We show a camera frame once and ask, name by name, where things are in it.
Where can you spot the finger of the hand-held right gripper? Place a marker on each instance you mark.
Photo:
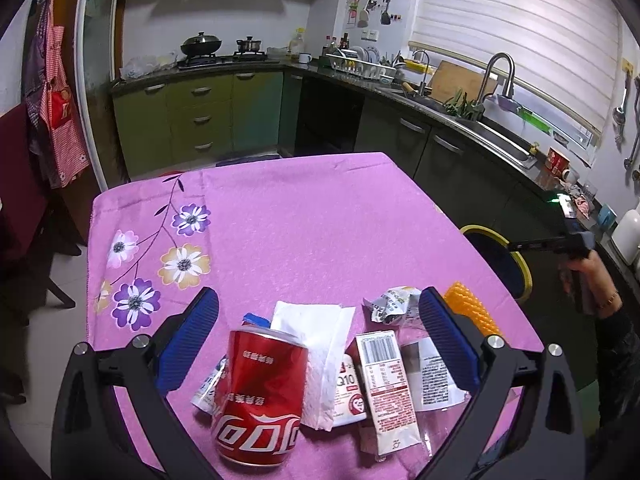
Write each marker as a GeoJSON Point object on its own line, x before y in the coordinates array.
{"type": "Point", "coordinates": [535, 245]}

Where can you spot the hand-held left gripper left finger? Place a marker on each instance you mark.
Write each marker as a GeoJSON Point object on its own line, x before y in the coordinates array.
{"type": "Point", "coordinates": [187, 340]}

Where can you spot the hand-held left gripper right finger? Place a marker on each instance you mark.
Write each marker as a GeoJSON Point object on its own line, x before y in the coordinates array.
{"type": "Point", "coordinates": [447, 345]}

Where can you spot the clear plastic bottle white label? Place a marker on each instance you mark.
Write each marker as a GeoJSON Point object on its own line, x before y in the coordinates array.
{"type": "Point", "coordinates": [435, 380]}

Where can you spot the orange ridged plastic piece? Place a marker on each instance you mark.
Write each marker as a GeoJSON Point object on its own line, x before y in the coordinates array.
{"type": "Point", "coordinates": [472, 310]}

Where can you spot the yellow-rimmed trash bin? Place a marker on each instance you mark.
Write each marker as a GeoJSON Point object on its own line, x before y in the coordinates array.
{"type": "Point", "coordinates": [492, 265]}

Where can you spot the silver snack wrapper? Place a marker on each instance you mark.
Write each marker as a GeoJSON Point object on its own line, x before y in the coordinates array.
{"type": "Point", "coordinates": [392, 305]}

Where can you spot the red and white drink carton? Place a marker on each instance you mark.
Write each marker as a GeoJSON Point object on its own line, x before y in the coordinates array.
{"type": "Point", "coordinates": [390, 395]}

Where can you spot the red soda can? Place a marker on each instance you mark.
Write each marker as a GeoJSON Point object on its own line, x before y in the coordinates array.
{"type": "Point", "coordinates": [260, 400]}

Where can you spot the white supplement bottle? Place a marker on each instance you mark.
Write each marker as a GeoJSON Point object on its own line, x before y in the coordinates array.
{"type": "Point", "coordinates": [347, 390]}

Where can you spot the white paper napkin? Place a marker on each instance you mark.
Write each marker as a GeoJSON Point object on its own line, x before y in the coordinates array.
{"type": "Point", "coordinates": [320, 340]}

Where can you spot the person's right forearm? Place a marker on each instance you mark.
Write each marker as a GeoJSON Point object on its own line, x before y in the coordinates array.
{"type": "Point", "coordinates": [620, 360]}

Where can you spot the person's right hand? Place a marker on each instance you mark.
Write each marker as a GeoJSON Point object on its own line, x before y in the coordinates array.
{"type": "Point", "coordinates": [597, 280]}

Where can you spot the blue cup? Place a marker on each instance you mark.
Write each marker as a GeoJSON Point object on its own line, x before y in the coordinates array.
{"type": "Point", "coordinates": [606, 216]}

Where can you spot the white kettle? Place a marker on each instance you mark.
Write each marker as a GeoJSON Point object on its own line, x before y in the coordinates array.
{"type": "Point", "coordinates": [627, 237]}

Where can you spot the red mug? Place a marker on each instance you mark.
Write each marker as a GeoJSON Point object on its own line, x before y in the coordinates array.
{"type": "Point", "coordinates": [556, 161]}

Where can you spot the steel sink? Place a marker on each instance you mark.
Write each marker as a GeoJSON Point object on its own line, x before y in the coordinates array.
{"type": "Point", "coordinates": [490, 130]}

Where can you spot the pink floral tablecloth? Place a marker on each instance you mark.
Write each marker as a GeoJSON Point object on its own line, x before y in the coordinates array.
{"type": "Point", "coordinates": [300, 235]}

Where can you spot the green vegetables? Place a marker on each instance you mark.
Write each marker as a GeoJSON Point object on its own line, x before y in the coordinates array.
{"type": "Point", "coordinates": [462, 106]}

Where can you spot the wooden cutting board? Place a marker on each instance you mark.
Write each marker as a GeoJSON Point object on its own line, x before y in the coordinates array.
{"type": "Point", "coordinates": [457, 82]}

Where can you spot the tall steel faucet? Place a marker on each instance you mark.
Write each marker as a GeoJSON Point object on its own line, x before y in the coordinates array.
{"type": "Point", "coordinates": [502, 67]}

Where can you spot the dark base cabinets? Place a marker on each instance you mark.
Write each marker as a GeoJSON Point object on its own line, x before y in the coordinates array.
{"type": "Point", "coordinates": [390, 135]}

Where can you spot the small steel faucet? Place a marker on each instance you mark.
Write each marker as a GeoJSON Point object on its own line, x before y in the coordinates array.
{"type": "Point", "coordinates": [424, 67]}

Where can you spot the white window blind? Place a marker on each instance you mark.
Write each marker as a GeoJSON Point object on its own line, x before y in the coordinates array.
{"type": "Point", "coordinates": [510, 25]}

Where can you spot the dark red chair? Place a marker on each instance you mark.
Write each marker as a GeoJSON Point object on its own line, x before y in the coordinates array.
{"type": "Point", "coordinates": [25, 185]}

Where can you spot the green base cabinets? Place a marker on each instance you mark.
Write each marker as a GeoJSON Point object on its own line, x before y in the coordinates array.
{"type": "Point", "coordinates": [200, 115]}

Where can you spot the dish rack with dishes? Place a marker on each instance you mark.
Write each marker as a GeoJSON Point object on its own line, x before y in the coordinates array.
{"type": "Point", "coordinates": [357, 62]}

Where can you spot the red checked apron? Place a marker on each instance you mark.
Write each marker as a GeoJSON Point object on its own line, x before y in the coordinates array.
{"type": "Point", "coordinates": [60, 110]}

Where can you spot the gas stove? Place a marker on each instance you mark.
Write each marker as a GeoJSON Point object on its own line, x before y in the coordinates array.
{"type": "Point", "coordinates": [225, 59]}

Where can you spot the sliding glass door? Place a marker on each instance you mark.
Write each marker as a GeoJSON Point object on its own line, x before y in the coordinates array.
{"type": "Point", "coordinates": [97, 60]}

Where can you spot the black wok with lid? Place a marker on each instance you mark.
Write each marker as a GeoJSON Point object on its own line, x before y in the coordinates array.
{"type": "Point", "coordinates": [200, 46]}

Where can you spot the steel cooking pot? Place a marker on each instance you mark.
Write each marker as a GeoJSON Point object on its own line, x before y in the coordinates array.
{"type": "Point", "coordinates": [249, 45]}

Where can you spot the cooking oil bottle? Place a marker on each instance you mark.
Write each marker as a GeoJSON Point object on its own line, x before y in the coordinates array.
{"type": "Point", "coordinates": [298, 44]}

